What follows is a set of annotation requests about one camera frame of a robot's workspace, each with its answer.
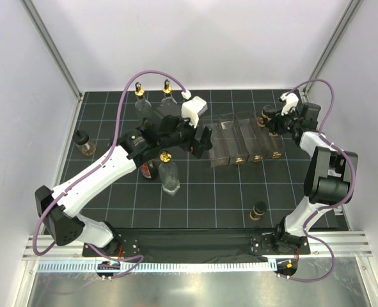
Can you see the black grid mat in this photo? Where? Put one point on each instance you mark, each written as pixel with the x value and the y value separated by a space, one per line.
pixel 220 197

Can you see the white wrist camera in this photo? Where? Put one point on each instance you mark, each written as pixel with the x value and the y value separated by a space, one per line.
pixel 290 100
pixel 193 109

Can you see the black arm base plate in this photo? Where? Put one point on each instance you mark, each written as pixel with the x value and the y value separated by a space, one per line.
pixel 208 245

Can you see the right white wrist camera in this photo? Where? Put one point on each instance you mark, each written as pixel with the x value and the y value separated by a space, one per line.
pixel 290 100

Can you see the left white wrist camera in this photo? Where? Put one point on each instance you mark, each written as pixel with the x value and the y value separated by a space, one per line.
pixel 193 109

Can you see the left aluminium frame post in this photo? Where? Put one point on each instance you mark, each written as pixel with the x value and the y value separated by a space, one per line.
pixel 48 40

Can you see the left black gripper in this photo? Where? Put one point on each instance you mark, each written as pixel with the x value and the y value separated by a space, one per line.
pixel 198 147

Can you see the empty glass oil bottle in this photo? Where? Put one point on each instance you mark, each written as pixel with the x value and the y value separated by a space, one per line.
pixel 168 172

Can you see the white slotted cable duct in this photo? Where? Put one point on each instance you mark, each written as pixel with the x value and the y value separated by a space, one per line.
pixel 49 266

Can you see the small black spice jar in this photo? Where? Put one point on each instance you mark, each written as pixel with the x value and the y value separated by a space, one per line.
pixel 265 115
pixel 258 210

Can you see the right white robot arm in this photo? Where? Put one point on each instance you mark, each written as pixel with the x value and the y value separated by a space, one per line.
pixel 328 180

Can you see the dark sauce bottle red label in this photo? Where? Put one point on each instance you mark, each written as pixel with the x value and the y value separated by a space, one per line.
pixel 149 170

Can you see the round amber sauce bottle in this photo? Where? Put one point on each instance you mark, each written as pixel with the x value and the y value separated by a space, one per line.
pixel 82 140

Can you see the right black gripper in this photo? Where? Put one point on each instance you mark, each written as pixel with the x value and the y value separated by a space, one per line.
pixel 275 126

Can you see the aluminium frame post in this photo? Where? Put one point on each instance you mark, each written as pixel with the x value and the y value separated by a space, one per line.
pixel 48 40
pixel 347 16

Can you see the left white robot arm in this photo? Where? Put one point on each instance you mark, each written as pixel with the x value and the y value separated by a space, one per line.
pixel 60 208

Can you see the glass oil bottle back left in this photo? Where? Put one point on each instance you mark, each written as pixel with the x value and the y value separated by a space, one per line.
pixel 143 106

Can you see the right aluminium frame post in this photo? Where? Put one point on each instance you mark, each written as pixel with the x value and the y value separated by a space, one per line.
pixel 347 16

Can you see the aluminium front rail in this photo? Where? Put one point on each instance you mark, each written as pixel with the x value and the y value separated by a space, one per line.
pixel 341 244

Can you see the glass oil bottle back right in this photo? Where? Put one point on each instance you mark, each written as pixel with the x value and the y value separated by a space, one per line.
pixel 168 99

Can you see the clear acrylic organizer tray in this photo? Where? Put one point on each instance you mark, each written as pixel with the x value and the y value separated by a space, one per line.
pixel 237 139

